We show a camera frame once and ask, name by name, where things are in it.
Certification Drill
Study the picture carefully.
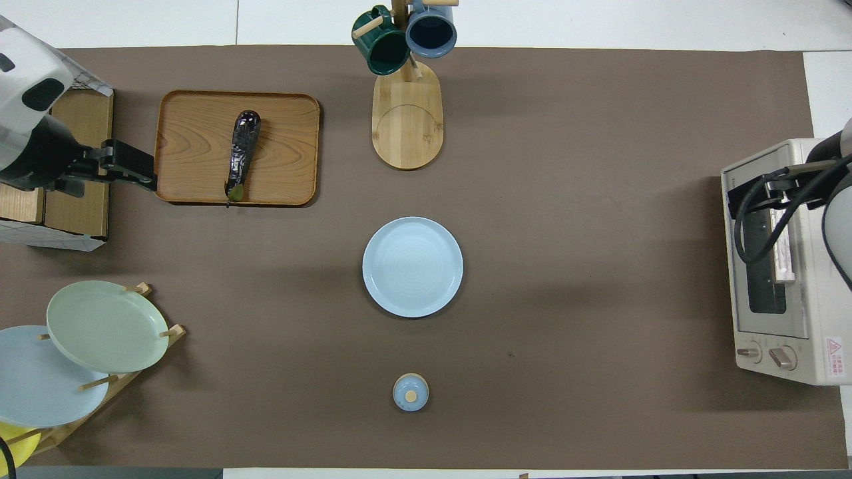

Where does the glass oven door with handle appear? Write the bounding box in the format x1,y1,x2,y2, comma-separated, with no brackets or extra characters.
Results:
722,166,813,340

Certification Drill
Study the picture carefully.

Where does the brown table mat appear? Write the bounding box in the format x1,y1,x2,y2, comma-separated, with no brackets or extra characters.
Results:
0,45,847,470

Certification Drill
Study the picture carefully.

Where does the pale green plate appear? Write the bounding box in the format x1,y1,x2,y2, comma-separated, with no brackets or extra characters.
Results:
46,280,170,374

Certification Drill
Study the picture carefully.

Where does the dark green mug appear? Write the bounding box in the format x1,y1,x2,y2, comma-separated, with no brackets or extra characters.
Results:
351,5,411,76

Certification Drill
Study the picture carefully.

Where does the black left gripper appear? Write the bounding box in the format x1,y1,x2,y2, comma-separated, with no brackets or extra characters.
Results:
0,116,158,198

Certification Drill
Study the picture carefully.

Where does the blue mug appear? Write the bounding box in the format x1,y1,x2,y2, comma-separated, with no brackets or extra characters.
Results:
405,0,458,59

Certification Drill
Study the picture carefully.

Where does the light blue serving plate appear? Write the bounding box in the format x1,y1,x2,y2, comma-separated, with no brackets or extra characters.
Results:
362,217,464,318

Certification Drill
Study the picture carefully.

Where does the dark purple eggplant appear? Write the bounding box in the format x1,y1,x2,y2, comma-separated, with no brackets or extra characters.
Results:
225,110,262,208

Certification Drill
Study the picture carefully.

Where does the wooden mug tree stand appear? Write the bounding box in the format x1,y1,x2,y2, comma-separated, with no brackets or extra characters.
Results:
353,0,460,170

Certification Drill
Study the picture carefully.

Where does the light blue racked plate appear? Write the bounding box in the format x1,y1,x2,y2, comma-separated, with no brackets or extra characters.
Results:
0,325,110,428

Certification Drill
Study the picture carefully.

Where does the white grey patterned cloth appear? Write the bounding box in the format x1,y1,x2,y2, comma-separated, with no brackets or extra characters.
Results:
0,220,107,252
0,17,114,97

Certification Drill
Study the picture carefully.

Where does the wooden serving tray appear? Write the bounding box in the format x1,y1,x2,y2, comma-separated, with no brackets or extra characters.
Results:
152,90,321,207

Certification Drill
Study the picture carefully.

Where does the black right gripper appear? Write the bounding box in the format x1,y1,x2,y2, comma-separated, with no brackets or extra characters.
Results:
728,158,841,220

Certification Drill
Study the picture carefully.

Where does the wooden plate rack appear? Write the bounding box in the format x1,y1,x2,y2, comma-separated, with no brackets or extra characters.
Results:
7,283,186,455

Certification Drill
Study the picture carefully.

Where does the wooden shelf with wire frame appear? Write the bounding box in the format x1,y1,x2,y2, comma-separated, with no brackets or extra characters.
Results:
0,67,114,240

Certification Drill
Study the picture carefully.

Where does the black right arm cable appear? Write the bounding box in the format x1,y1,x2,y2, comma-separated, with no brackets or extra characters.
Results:
732,154,852,293

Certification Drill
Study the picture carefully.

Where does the yellow plate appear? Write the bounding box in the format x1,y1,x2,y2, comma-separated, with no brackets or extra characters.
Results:
0,421,42,470

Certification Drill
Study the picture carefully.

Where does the white toaster oven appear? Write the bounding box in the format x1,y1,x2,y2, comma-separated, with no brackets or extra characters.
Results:
721,138,852,387

